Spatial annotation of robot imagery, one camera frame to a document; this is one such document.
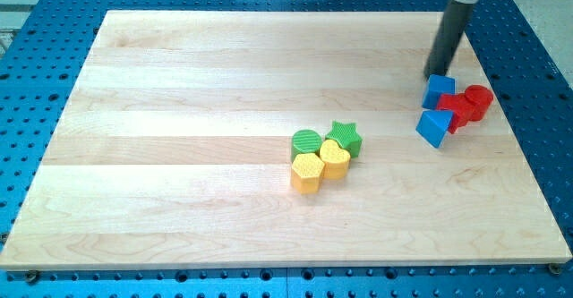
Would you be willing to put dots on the blue cube block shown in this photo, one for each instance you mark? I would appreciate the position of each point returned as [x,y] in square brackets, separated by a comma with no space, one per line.
[435,87]

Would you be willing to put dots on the green cylinder block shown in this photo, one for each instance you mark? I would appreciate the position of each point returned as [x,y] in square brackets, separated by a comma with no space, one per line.
[304,142]

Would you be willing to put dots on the yellow hexagon block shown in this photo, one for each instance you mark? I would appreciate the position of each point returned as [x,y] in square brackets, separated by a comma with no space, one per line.
[307,173]

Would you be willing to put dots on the yellow heart block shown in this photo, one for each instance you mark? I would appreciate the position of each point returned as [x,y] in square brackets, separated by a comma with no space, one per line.
[335,159]

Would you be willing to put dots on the green star block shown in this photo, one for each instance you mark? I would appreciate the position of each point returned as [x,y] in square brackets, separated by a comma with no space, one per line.
[347,137]

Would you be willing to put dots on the wooden board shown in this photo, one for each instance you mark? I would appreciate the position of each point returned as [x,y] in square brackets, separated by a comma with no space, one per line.
[173,151]

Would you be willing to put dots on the blue triangular block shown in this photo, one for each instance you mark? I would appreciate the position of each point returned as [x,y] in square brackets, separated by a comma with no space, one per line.
[433,125]

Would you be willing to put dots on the red angular block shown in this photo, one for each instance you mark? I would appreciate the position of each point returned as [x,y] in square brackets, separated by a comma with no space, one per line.
[460,106]

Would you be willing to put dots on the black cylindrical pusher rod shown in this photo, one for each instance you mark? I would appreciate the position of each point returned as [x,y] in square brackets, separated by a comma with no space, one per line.
[456,16]

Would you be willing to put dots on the red cylinder block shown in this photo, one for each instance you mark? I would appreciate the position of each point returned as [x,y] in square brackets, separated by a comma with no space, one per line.
[480,98]

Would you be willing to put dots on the blue perforated metal table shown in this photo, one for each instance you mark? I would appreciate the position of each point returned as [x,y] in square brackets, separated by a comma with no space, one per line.
[43,61]

